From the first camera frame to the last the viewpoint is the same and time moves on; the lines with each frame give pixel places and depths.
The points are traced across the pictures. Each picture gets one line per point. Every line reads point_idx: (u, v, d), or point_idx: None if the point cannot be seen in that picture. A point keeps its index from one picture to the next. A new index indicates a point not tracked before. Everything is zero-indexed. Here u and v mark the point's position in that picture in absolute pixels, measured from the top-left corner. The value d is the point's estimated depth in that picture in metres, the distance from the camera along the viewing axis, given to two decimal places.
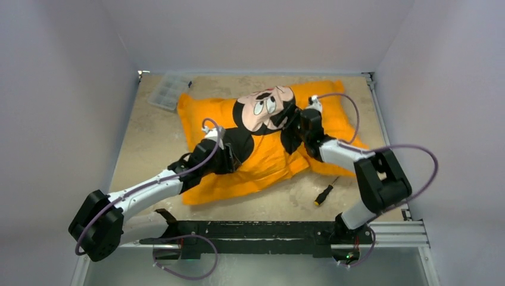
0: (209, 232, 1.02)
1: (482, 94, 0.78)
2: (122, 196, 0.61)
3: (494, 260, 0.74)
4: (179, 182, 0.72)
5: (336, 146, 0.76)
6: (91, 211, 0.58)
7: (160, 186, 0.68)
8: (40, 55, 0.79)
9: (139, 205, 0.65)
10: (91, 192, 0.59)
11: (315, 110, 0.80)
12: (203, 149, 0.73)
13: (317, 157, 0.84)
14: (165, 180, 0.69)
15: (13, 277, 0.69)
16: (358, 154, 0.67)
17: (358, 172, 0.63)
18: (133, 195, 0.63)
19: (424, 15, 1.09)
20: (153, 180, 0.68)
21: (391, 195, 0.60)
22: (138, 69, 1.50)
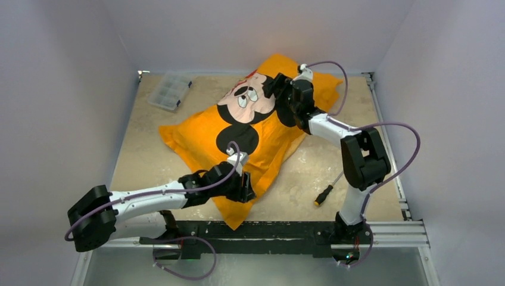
0: (209, 232, 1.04)
1: (483, 94, 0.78)
2: (122, 199, 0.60)
3: (494, 260, 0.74)
4: (184, 198, 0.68)
5: (324, 120, 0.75)
6: (90, 204, 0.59)
7: (164, 198, 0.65)
8: (40, 55, 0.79)
9: (138, 211, 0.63)
10: (96, 186, 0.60)
11: (306, 82, 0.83)
12: (219, 172, 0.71)
13: (306, 129, 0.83)
14: (169, 193, 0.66)
15: (13, 277, 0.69)
16: (345, 130, 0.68)
17: (343, 148, 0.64)
18: (134, 198, 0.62)
19: (424, 15, 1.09)
20: (159, 189, 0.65)
21: (372, 173, 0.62)
22: (138, 69, 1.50)
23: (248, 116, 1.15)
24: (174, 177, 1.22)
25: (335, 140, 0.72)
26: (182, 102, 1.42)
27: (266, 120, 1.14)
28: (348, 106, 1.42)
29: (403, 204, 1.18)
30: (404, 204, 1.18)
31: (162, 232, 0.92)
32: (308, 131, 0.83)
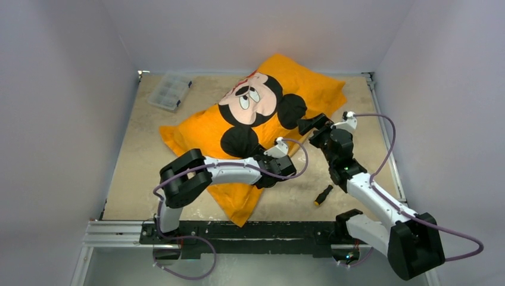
0: (209, 232, 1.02)
1: (482, 93, 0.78)
2: (214, 164, 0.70)
3: (494, 260, 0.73)
4: (258, 174, 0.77)
5: (368, 186, 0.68)
6: (189, 162, 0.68)
7: (245, 169, 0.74)
8: (41, 54, 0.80)
9: (220, 180, 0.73)
10: (195, 148, 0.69)
11: (346, 134, 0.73)
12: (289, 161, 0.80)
13: (342, 185, 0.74)
14: (248, 167, 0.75)
15: (13, 277, 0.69)
16: (395, 210, 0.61)
17: (394, 238, 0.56)
18: (223, 165, 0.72)
19: (424, 15, 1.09)
20: (242, 162, 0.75)
21: (422, 264, 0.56)
22: (138, 69, 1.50)
23: (250, 117, 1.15)
24: None
25: (377, 213, 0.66)
26: (182, 102, 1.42)
27: (266, 123, 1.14)
28: (348, 106, 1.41)
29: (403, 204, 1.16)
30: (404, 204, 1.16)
31: (175, 226, 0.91)
32: (342, 188, 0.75)
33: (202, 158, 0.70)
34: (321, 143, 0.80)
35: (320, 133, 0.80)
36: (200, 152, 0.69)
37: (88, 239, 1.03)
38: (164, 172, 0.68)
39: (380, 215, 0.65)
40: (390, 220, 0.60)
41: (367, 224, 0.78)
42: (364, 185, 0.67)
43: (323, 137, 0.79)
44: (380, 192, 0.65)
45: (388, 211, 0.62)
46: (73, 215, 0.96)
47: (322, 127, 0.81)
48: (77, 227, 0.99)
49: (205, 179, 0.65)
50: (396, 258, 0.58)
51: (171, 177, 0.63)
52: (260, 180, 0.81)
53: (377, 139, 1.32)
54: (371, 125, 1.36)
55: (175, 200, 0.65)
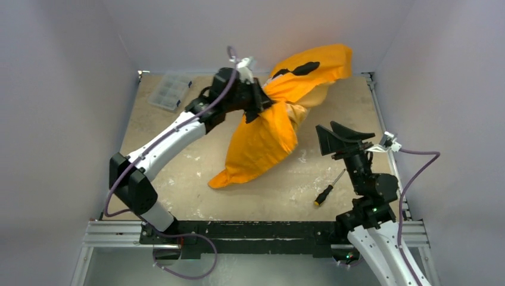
0: (209, 232, 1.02)
1: (483, 93, 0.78)
2: (140, 155, 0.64)
3: (493, 259, 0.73)
4: (199, 124, 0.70)
5: (394, 244, 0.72)
6: (118, 173, 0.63)
7: (179, 133, 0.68)
8: (40, 54, 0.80)
9: (164, 158, 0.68)
10: (114, 154, 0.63)
11: (392, 181, 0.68)
12: (223, 79, 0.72)
13: (364, 221, 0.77)
14: (183, 127, 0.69)
15: (12, 277, 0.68)
16: (415, 285, 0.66)
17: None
18: (153, 151, 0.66)
19: (424, 15, 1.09)
20: (172, 128, 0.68)
21: None
22: (138, 69, 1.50)
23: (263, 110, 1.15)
24: (174, 177, 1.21)
25: (395, 273, 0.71)
26: (182, 102, 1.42)
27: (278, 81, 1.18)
28: (348, 106, 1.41)
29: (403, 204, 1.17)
30: (404, 204, 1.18)
31: (170, 222, 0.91)
32: (362, 221, 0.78)
33: (127, 159, 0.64)
34: (349, 166, 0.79)
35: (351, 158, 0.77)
36: (121, 156, 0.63)
37: (88, 239, 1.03)
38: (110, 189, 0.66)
39: (397, 279, 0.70)
40: None
41: (373, 248, 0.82)
42: (390, 244, 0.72)
43: (354, 161, 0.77)
44: (407, 263, 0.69)
45: (409, 284, 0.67)
46: (72, 215, 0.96)
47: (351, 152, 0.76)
48: (77, 227, 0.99)
49: (137, 179, 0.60)
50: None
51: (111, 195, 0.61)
52: (209, 121, 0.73)
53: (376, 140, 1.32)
54: (370, 125, 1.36)
55: (136, 204, 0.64)
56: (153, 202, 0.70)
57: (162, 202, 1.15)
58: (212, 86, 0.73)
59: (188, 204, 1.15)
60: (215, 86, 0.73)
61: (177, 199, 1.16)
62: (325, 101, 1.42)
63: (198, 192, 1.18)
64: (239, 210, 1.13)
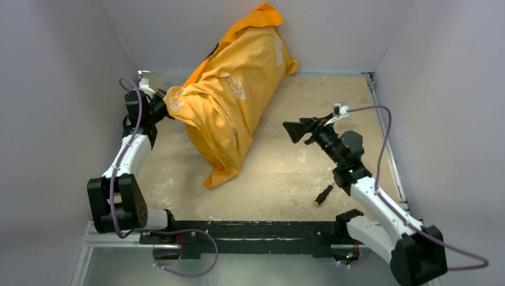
0: (209, 232, 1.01)
1: (482, 94, 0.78)
2: (115, 167, 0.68)
3: (494, 259, 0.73)
4: (143, 135, 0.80)
5: (373, 193, 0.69)
6: (103, 196, 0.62)
7: (133, 146, 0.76)
8: (40, 56, 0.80)
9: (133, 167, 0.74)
10: (88, 183, 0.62)
11: (355, 136, 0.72)
12: (133, 100, 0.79)
13: (345, 187, 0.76)
14: (133, 141, 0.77)
15: (11, 277, 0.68)
16: (401, 221, 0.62)
17: (399, 245, 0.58)
18: (122, 163, 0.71)
19: (424, 15, 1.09)
20: (124, 146, 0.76)
21: (427, 274, 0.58)
22: (138, 69, 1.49)
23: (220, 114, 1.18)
24: (174, 177, 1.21)
25: (382, 221, 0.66)
26: None
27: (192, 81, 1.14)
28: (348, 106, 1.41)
29: (403, 204, 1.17)
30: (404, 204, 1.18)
31: (165, 219, 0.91)
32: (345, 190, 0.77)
33: (104, 178, 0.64)
34: (320, 145, 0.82)
35: (317, 134, 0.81)
36: (97, 179, 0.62)
37: (88, 239, 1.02)
38: (100, 221, 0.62)
39: (386, 225, 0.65)
40: (396, 231, 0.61)
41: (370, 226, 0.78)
42: (369, 192, 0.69)
43: (320, 137, 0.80)
44: (385, 201, 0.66)
45: (393, 221, 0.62)
46: (72, 215, 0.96)
47: (316, 129, 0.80)
48: (77, 227, 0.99)
49: (128, 181, 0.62)
50: (399, 266, 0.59)
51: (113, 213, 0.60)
52: (150, 137, 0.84)
53: (377, 140, 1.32)
54: (370, 125, 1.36)
55: (139, 215, 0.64)
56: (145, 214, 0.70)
57: (162, 202, 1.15)
58: (130, 112, 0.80)
59: (188, 204, 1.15)
60: (132, 111, 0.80)
61: (177, 200, 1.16)
62: (325, 101, 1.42)
63: (198, 192, 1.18)
64: (239, 210, 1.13)
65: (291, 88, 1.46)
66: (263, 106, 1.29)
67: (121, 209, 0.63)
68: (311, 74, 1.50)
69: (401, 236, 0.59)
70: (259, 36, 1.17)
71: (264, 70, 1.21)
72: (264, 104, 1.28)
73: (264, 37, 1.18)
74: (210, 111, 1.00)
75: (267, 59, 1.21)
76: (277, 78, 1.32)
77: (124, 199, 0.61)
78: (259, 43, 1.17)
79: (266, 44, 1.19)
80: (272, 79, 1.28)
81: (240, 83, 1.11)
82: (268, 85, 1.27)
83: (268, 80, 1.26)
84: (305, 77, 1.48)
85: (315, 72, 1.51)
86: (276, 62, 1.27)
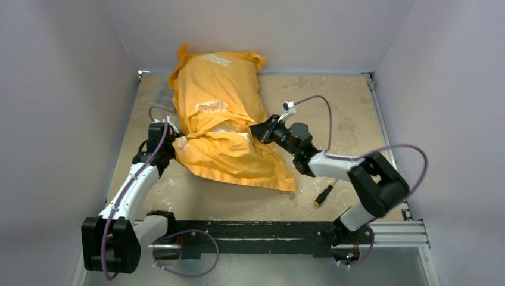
0: (209, 232, 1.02)
1: (481, 95, 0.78)
2: (113, 208, 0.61)
3: (494, 258, 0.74)
4: (152, 168, 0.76)
5: (324, 158, 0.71)
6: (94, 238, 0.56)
7: (139, 180, 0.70)
8: (40, 56, 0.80)
9: (134, 206, 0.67)
10: (83, 221, 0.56)
11: (302, 125, 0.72)
12: (157, 128, 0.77)
13: (308, 173, 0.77)
14: (140, 174, 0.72)
15: (10, 277, 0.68)
16: (349, 162, 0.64)
17: (352, 180, 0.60)
18: (122, 201, 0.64)
19: (424, 15, 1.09)
20: (130, 178, 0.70)
21: (391, 196, 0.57)
22: (138, 69, 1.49)
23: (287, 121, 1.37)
24: (174, 176, 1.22)
25: (342, 175, 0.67)
26: None
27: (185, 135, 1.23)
28: (348, 105, 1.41)
29: (403, 204, 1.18)
30: (404, 204, 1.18)
31: (166, 223, 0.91)
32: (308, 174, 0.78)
33: (100, 217, 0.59)
34: (275, 140, 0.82)
35: (272, 131, 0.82)
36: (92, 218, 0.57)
37: None
38: (89, 262, 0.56)
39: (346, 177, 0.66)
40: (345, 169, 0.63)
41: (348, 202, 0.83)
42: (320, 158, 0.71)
43: (274, 134, 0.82)
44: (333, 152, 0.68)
45: (344, 165, 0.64)
46: (72, 214, 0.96)
47: (270, 125, 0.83)
48: (77, 227, 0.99)
49: (123, 226, 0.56)
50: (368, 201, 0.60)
51: (101, 258, 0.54)
52: (159, 165, 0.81)
53: (377, 140, 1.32)
54: (371, 125, 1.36)
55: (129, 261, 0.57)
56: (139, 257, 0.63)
57: (162, 202, 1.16)
58: (150, 137, 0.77)
59: (188, 204, 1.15)
60: (152, 136, 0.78)
61: (177, 199, 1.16)
62: (325, 100, 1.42)
63: (198, 192, 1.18)
64: (239, 209, 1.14)
65: (292, 88, 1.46)
66: (255, 99, 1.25)
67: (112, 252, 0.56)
68: (310, 74, 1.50)
69: (348, 170, 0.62)
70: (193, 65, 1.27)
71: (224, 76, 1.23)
72: (253, 98, 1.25)
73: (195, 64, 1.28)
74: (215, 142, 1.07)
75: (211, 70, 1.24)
76: (242, 73, 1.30)
77: (115, 243, 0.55)
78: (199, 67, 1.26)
79: (197, 68, 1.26)
80: (235, 75, 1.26)
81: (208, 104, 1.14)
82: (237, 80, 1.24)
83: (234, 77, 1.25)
84: (304, 78, 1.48)
85: (315, 72, 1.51)
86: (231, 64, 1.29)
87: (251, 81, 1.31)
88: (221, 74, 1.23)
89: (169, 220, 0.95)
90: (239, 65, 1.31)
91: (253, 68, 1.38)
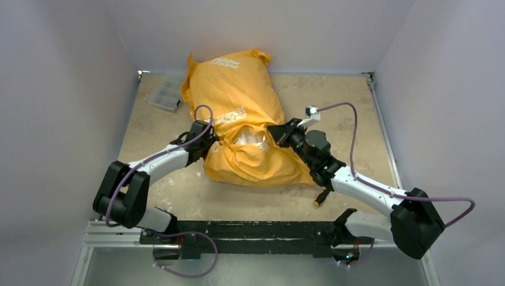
0: (209, 232, 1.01)
1: (482, 95, 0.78)
2: (140, 162, 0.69)
3: (494, 258, 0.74)
4: (184, 152, 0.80)
5: (352, 179, 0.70)
6: (115, 180, 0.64)
7: (170, 155, 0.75)
8: (40, 56, 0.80)
9: (155, 173, 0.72)
10: (112, 162, 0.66)
11: (318, 133, 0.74)
12: (201, 124, 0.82)
13: (327, 185, 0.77)
14: (173, 151, 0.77)
15: (9, 277, 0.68)
16: (387, 196, 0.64)
17: (395, 221, 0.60)
18: (149, 162, 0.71)
19: (424, 15, 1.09)
20: (163, 151, 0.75)
21: (431, 238, 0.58)
22: (138, 69, 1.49)
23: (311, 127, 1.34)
24: (174, 176, 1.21)
25: (366, 199, 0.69)
26: (182, 102, 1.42)
27: None
28: (348, 106, 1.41)
29: None
30: None
31: (168, 220, 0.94)
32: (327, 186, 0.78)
33: (127, 165, 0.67)
34: (292, 145, 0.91)
35: (289, 135, 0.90)
36: (119, 163, 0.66)
37: (88, 239, 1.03)
38: (98, 202, 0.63)
39: (373, 204, 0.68)
40: (386, 205, 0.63)
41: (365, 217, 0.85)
42: (348, 180, 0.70)
43: (292, 138, 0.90)
44: (367, 182, 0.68)
45: (380, 198, 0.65)
46: (72, 214, 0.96)
47: (290, 130, 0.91)
48: (77, 227, 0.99)
49: (142, 179, 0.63)
50: (406, 239, 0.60)
51: (111, 199, 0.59)
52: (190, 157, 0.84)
53: (377, 140, 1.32)
54: (371, 125, 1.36)
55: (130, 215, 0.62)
56: (139, 220, 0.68)
57: (162, 202, 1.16)
58: (191, 130, 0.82)
59: (189, 204, 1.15)
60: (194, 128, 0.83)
61: (177, 199, 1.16)
62: (325, 100, 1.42)
63: (198, 192, 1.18)
64: (239, 209, 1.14)
65: (292, 88, 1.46)
66: (270, 98, 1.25)
67: (120, 201, 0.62)
68: (311, 74, 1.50)
69: (392, 208, 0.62)
70: (204, 71, 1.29)
71: (237, 79, 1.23)
72: (268, 97, 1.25)
73: (205, 70, 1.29)
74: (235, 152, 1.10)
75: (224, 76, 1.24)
76: (254, 71, 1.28)
77: (130, 192, 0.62)
78: (211, 72, 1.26)
79: (209, 76, 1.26)
80: (248, 76, 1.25)
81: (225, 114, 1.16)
82: (250, 81, 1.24)
83: (248, 78, 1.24)
84: (304, 78, 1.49)
85: (315, 72, 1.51)
86: (241, 65, 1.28)
87: (263, 78, 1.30)
88: (233, 78, 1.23)
89: (170, 221, 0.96)
90: (247, 63, 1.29)
91: (262, 64, 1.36)
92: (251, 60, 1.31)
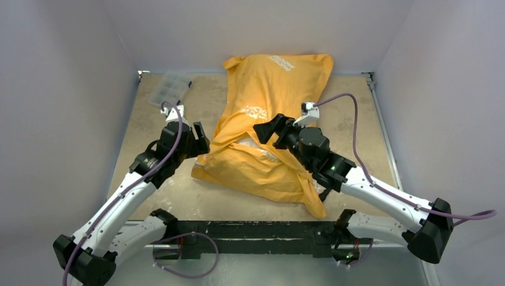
0: (209, 232, 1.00)
1: (481, 95, 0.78)
2: (86, 233, 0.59)
3: (494, 258, 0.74)
4: (146, 185, 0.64)
5: (368, 185, 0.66)
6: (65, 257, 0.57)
7: (127, 199, 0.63)
8: (40, 57, 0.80)
9: (114, 227, 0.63)
10: (56, 239, 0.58)
11: (315, 133, 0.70)
12: (170, 132, 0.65)
13: (333, 186, 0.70)
14: (130, 191, 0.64)
15: (10, 277, 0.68)
16: (411, 207, 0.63)
17: (422, 236, 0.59)
18: (99, 224, 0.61)
19: (424, 15, 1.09)
20: (117, 196, 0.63)
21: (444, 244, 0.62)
22: (138, 69, 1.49)
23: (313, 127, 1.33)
24: (174, 177, 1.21)
25: (384, 208, 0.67)
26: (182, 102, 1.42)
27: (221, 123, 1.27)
28: (348, 106, 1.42)
29: None
30: None
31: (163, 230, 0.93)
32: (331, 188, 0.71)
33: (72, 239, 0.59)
34: (288, 145, 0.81)
35: (286, 134, 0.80)
36: (65, 236, 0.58)
37: None
38: None
39: (391, 213, 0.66)
40: (412, 218, 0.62)
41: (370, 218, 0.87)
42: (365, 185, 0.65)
43: (288, 137, 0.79)
44: (388, 192, 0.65)
45: (405, 210, 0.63)
46: (72, 214, 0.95)
47: (284, 129, 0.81)
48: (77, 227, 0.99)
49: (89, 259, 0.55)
50: (424, 248, 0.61)
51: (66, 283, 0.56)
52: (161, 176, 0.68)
53: (377, 140, 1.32)
54: (370, 125, 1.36)
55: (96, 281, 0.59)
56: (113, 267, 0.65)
57: (162, 202, 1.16)
58: (160, 141, 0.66)
59: (188, 204, 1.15)
60: (163, 139, 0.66)
61: (177, 199, 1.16)
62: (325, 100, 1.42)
63: (198, 192, 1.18)
64: (239, 211, 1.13)
65: None
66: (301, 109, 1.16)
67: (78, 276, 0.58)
68: None
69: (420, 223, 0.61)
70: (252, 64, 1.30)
71: (275, 81, 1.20)
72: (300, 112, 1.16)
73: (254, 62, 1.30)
74: (239, 152, 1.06)
75: (270, 72, 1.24)
76: (304, 78, 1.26)
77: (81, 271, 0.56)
78: (255, 67, 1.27)
79: (255, 70, 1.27)
80: (292, 82, 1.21)
81: (252, 107, 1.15)
82: (291, 86, 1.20)
83: (288, 83, 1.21)
84: None
85: None
86: (290, 67, 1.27)
87: (305, 91, 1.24)
88: (277, 78, 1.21)
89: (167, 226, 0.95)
90: (299, 68, 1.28)
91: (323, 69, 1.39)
92: (308, 67, 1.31)
